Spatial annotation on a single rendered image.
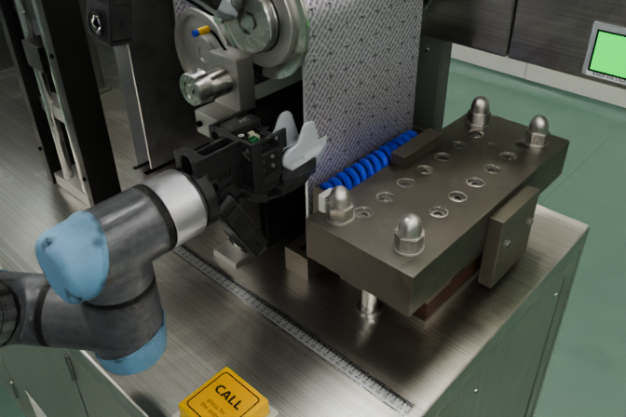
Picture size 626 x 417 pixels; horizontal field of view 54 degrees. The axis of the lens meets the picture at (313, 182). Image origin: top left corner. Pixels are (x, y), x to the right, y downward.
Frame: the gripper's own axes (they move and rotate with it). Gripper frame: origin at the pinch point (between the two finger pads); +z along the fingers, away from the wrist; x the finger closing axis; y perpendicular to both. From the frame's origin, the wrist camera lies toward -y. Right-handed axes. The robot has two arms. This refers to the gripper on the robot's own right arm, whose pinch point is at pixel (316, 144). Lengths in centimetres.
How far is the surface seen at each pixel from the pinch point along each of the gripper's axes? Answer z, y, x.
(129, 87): -1.7, -4.1, 41.2
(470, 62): 263, -104, 118
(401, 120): 18.2, -3.7, -0.3
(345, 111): 5.3, 2.8, -0.2
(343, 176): 2.4, -5.0, -2.5
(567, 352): 96, -109, -16
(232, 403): -25.5, -16.6, -10.9
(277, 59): -3.5, 11.8, 2.9
